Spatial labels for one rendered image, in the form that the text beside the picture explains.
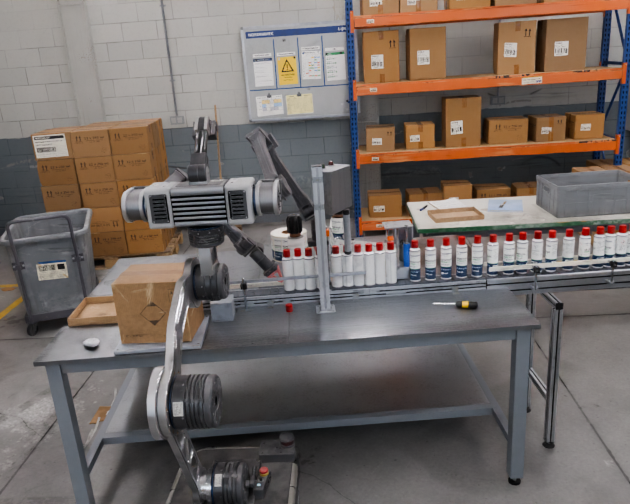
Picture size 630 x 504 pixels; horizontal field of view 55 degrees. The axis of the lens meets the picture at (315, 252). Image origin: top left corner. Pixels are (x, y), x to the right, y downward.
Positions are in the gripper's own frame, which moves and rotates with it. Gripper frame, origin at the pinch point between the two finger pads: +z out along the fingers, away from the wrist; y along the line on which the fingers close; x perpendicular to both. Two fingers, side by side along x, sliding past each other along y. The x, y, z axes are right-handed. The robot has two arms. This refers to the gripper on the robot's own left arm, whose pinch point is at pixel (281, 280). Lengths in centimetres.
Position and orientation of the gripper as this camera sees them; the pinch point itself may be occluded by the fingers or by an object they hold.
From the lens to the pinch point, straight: 292.6
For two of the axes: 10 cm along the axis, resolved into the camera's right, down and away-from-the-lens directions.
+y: -0.5, -3.2, 9.5
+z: 6.6, 7.0, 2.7
